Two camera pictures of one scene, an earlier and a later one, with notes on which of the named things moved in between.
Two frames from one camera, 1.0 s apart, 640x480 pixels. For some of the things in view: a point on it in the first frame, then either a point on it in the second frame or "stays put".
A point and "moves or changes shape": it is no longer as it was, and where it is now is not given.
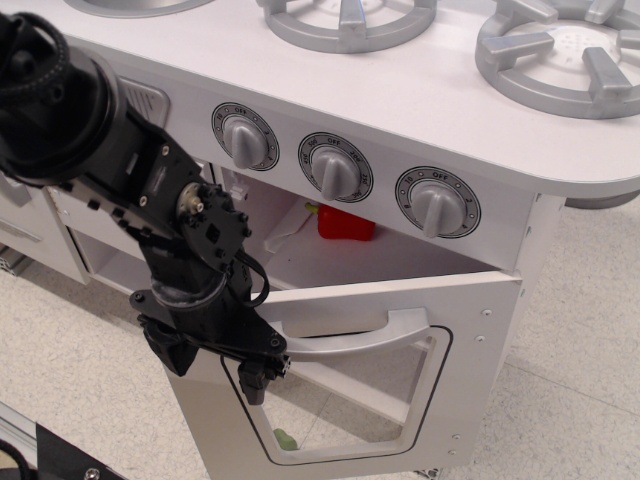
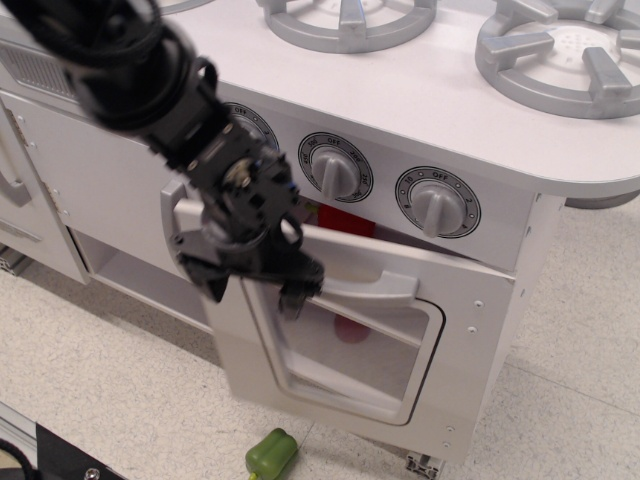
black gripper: x=227 y=322 -> x=250 y=241
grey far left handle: x=18 y=193 stays put
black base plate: x=58 y=459 stays put
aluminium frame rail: x=20 y=432 stays put
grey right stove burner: x=572 y=58 stays put
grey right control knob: x=439 y=202 stays put
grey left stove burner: x=347 y=26 stays put
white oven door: x=410 y=410 moves or changes shape
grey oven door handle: x=323 y=336 -> x=388 y=283
